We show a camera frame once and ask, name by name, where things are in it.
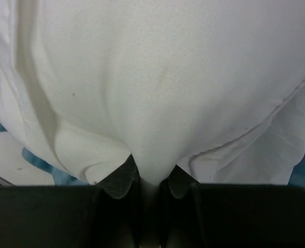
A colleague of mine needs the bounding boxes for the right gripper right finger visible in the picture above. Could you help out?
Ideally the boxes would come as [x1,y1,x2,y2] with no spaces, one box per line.
[167,165,198,199]

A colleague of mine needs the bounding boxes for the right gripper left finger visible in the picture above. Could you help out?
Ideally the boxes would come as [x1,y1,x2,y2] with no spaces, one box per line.
[96,155,140,199]

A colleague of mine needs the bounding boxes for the white pillow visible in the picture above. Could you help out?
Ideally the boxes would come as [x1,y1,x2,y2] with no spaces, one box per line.
[0,1,305,186]

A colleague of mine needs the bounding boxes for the blue patterned pillowcase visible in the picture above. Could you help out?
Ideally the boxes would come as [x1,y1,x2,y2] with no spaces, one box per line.
[0,123,305,187]

